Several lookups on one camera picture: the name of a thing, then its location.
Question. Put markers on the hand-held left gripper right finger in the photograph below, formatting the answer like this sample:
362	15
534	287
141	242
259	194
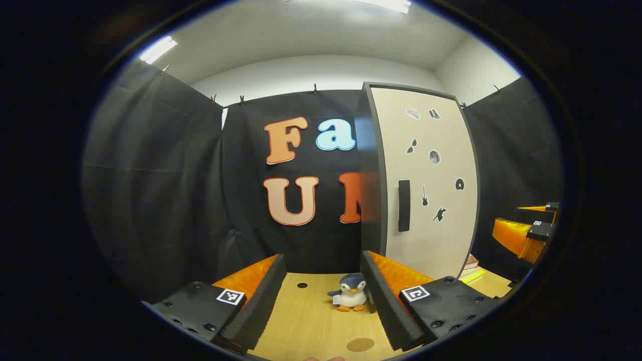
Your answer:
383	301

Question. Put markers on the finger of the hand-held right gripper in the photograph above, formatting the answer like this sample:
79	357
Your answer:
539	213
516	238

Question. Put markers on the round brown coaster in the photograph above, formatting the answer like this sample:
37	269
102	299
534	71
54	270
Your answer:
360	344

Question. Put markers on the white book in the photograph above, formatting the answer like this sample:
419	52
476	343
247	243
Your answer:
471	271

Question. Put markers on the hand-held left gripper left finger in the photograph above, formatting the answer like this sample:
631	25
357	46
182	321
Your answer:
261	301

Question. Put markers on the black backdrop cloth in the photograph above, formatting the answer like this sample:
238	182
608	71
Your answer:
175	200

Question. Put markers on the ceiling light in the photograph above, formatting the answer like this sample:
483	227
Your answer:
158	50
386	4

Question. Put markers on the brown cover book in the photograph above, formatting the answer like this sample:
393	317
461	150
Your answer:
471	260

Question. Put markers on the beige cabinet door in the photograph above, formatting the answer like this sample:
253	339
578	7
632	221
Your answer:
436	240

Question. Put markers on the grey cabinet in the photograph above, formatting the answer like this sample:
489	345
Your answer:
372	210

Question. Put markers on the yellow book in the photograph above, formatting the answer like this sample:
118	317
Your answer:
474	277

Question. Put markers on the penguin plush toy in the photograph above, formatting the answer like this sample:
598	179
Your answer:
351	293

